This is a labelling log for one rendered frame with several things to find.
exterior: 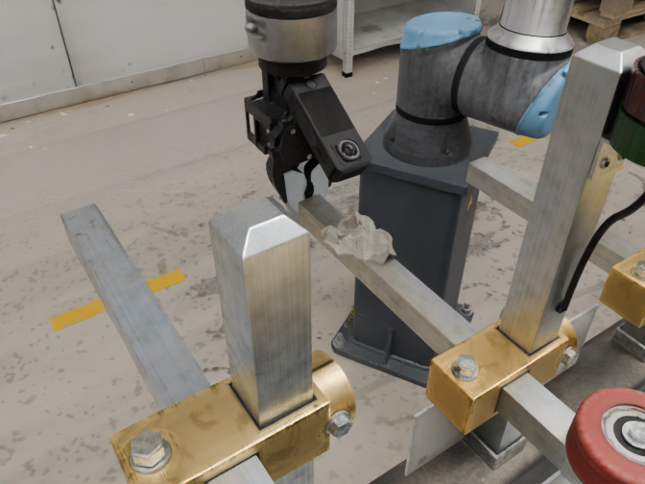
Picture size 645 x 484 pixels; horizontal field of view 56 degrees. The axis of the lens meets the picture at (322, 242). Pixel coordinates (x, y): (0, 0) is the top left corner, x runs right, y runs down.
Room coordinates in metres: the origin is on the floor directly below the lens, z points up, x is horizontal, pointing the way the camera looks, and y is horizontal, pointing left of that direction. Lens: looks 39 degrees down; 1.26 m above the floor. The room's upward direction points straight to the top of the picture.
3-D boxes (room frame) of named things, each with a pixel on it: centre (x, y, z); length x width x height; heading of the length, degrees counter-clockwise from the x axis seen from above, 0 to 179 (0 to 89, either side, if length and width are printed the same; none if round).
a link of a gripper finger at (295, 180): (0.60, 0.05, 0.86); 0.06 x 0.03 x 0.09; 34
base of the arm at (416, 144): (1.16, -0.23, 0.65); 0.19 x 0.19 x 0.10
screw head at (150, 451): (0.18, 0.09, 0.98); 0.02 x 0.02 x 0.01
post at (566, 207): (0.36, -0.18, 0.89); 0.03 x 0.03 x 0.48; 34
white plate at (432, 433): (0.40, -0.19, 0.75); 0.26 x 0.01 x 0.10; 124
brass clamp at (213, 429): (0.21, 0.05, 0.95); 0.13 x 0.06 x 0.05; 124
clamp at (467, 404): (0.34, -0.16, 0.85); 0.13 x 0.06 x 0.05; 124
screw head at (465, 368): (0.32, -0.12, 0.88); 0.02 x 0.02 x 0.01
